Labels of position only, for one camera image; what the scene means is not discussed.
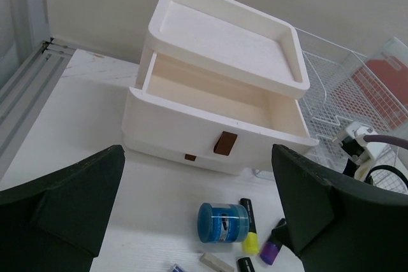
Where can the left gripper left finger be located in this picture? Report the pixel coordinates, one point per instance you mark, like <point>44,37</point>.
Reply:
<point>58,222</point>

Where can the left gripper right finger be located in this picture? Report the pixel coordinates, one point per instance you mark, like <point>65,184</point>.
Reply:
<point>337,223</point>

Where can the clear mesh document pouch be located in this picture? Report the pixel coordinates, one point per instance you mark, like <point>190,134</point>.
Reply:
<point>383,80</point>

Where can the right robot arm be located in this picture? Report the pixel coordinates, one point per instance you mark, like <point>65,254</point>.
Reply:
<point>391,173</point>

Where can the purple highlighter marker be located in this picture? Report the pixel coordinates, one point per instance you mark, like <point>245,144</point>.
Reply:
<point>272,246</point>

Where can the yellow highlighter marker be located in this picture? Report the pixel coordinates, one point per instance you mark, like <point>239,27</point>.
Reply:
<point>251,244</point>

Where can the green highlighter marker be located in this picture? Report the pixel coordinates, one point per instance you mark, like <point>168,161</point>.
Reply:
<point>245,265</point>

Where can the blue round jar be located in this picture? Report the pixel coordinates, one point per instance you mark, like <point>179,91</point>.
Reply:
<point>222,223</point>

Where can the grey eraser stick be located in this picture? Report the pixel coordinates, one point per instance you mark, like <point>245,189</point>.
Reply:
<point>215,263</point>

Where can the white drawer organizer body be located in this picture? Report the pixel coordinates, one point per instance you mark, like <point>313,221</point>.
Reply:
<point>230,39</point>

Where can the white wire mesh file rack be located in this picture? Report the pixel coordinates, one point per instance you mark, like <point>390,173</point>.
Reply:
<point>334,100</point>

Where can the aluminium rail frame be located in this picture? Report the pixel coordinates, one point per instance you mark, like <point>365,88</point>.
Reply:
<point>32,61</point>

